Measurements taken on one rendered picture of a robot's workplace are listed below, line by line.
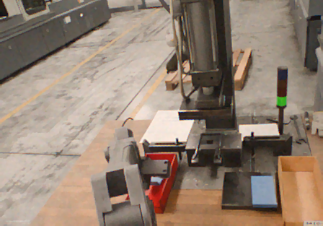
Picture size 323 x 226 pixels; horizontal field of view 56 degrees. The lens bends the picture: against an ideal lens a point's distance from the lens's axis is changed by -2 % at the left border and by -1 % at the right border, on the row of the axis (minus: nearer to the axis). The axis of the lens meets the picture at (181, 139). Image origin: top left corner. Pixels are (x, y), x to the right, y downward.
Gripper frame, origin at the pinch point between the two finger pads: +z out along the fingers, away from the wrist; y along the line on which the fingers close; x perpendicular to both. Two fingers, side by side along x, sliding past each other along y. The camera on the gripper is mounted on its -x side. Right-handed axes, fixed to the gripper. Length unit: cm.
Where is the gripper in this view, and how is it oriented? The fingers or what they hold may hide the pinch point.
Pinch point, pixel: (147, 182)
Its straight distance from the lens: 102.5
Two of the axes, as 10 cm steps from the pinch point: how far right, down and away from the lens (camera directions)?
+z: 2.1, 4.5, 8.7
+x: -9.7, 0.2, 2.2
